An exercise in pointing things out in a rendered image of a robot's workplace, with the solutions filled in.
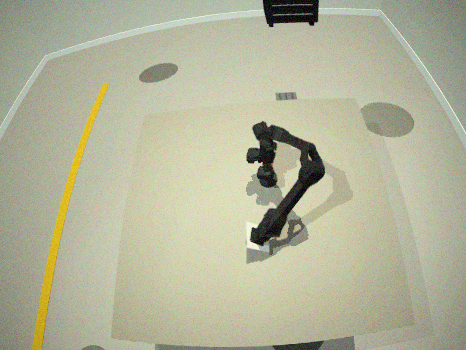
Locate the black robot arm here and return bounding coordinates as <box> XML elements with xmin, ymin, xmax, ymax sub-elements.
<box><xmin>246</xmin><ymin>121</ymin><xmax>325</xmax><ymax>246</ymax></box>

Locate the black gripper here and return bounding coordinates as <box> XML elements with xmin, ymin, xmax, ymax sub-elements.
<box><xmin>257</xmin><ymin>142</ymin><xmax>277</xmax><ymax>180</ymax></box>

